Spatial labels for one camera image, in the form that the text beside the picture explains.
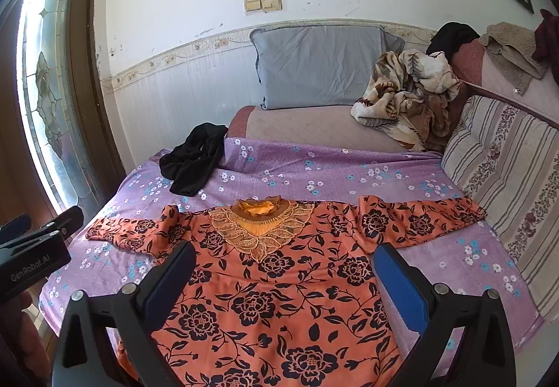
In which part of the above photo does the orange black floral blouse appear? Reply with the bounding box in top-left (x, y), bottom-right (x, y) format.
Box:
top-left (86, 196), bottom-right (485, 386)

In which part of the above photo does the wooden door with stained glass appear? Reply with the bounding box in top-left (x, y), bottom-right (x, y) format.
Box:
top-left (1, 0), bottom-right (125, 225)

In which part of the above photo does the purple floral bed sheet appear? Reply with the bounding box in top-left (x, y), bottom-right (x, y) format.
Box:
top-left (39, 138), bottom-right (543, 360)

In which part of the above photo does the black crumpled garment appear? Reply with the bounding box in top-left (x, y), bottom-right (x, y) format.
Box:
top-left (159, 123), bottom-right (228, 197)

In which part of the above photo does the striped floral cushion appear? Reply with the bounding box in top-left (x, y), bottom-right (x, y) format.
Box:
top-left (442, 95), bottom-right (558, 322)

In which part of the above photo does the pink quilted mattress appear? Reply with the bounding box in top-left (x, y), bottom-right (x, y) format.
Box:
top-left (227, 106), bottom-right (406, 152)

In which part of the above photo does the beige brown floral blanket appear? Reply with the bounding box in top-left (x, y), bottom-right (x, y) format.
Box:
top-left (350, 49), bottom-right (469, 152)

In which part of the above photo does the pink padded headboard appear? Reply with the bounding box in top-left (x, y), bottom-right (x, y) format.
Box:
top-left (450, 41), bottom-right (559, 129)

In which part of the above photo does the grey pillow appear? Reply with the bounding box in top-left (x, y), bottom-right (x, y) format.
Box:
top-left (250, 25), bottom-right (406, 109)

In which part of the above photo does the beige towel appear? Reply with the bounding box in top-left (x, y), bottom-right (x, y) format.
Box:
top-left (479, 22), bottom-right (549, 95)

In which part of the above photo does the dark red garment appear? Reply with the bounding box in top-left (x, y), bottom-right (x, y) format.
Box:
top-left (532, 8), bottom-right (559, 84)

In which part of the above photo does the black garment on headboard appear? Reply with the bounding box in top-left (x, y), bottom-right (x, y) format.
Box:
top-left (426, 22), bottom-right (479, 60)

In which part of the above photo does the beige wall switch plate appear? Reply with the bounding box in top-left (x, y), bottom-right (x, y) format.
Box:
top-left (244, 0), bottom-right (282, 14)

